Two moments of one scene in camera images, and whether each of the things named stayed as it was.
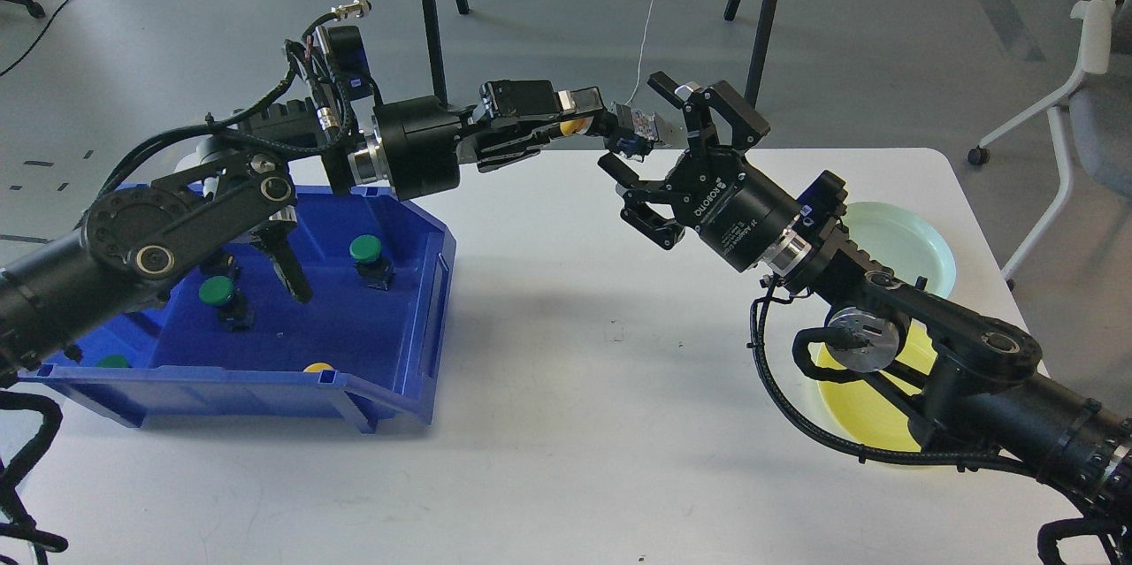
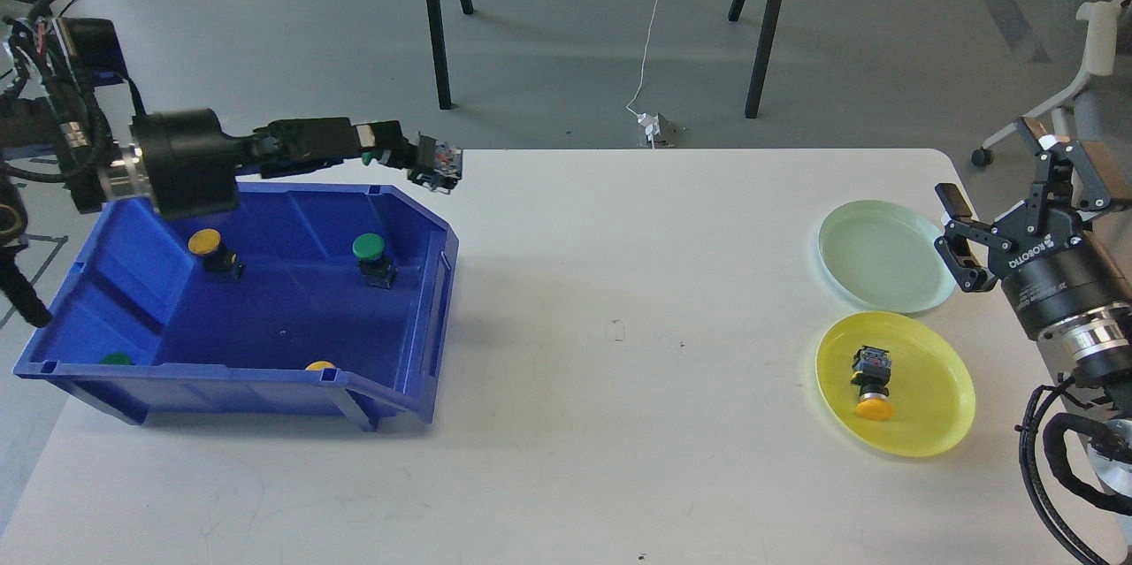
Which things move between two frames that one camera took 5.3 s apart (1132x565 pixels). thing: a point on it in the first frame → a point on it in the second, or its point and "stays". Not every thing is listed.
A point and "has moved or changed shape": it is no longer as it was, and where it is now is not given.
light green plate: (902, 241) stays
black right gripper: (738, 210) → (1052, 264)
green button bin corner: (113, 361) stays
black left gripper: (420, 137) → (194, 165)
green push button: (365, 250) stays
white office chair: (1094, 114) stays
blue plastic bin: (227, 341) stays
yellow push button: (576, 125) → (871, 370)
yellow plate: (872, 413) stays
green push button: (216, 291) has moved or changed shape
